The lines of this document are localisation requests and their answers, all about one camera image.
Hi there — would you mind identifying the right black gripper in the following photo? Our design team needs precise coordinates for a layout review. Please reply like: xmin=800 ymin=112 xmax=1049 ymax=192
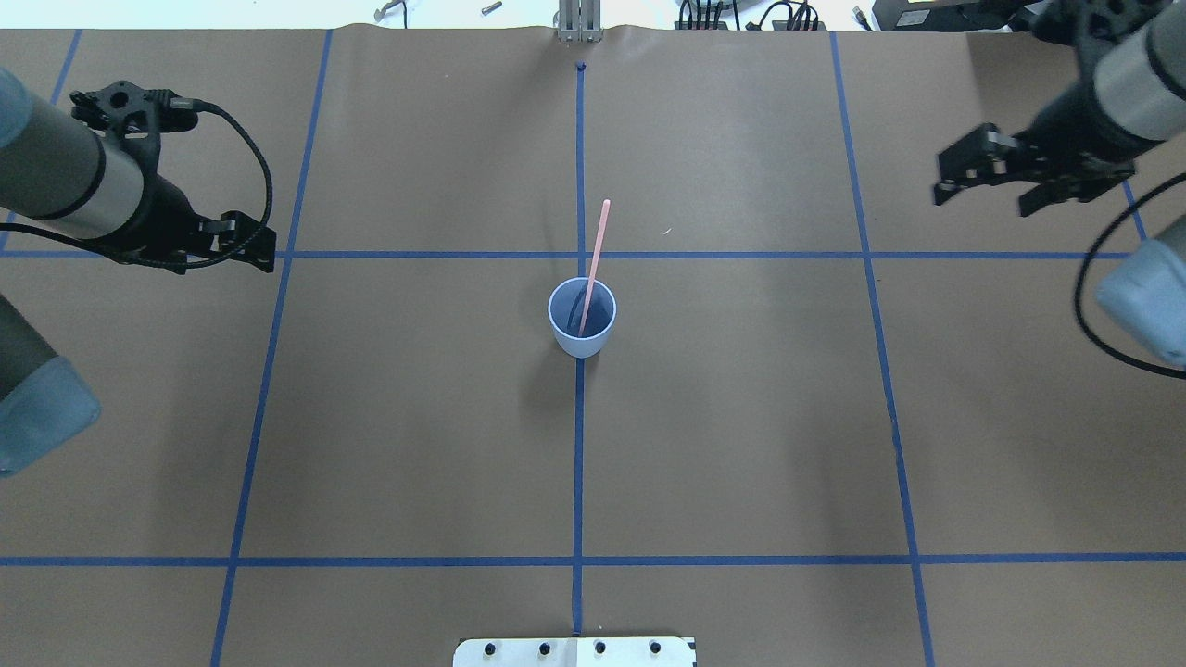
xmin=932 ymin=83 xmax=1144 ymax=217

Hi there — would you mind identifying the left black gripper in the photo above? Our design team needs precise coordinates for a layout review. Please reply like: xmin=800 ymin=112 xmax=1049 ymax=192
xmin=111 ymin=174 xmax=278 ymax=274

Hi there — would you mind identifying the light blue cup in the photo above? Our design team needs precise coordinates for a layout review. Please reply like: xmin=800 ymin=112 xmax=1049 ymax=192
xmin=547 ymin=277 xmax=618 ymax=358

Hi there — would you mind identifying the pink chopstick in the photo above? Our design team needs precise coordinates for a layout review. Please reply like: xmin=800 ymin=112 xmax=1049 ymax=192
xmin=578 ymin=198 xmax=612 ymax=337

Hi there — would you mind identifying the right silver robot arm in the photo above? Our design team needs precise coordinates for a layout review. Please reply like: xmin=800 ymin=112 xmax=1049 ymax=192
xmin=932 ymin=1 xmax=1185 ymax=380

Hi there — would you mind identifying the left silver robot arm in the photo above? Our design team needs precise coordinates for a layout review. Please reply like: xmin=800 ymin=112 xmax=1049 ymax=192
xmin=1 ymin=70 xmax=278 ymax=478

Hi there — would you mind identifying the black power strip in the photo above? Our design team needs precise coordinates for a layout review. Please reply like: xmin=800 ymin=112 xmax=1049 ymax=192
xmin=671 ymin=1 xmax=825 ymax=32

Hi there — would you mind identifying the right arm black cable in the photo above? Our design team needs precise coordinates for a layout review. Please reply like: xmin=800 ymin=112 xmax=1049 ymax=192
xmin=1073 ymin=171 xmax=1186 ymax=381

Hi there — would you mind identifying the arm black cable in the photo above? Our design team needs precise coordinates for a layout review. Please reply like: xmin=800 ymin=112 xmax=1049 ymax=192
xmin=93 ymin=97 xmax=275 ymax=274
xmin=1073 ymin=171 xmax=1186 ymax=381

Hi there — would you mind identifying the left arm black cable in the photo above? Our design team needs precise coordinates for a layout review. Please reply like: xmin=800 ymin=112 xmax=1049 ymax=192
xmin=93 ymin=97 xmax=275 ymax=274

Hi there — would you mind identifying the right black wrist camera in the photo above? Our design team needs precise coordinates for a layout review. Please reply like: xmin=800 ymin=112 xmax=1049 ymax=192
xmin=1028 ymin=1 xmax=1171 ymax=46

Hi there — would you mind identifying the aluminium frame post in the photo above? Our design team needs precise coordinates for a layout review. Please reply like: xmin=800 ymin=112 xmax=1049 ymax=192
xmin=554 ymin=0 xmax=604 ymax=44

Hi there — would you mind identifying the white camera stand column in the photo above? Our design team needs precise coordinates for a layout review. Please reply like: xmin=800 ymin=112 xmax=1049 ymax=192
xmin=452 ymin=635 xmax=699 ymax=666

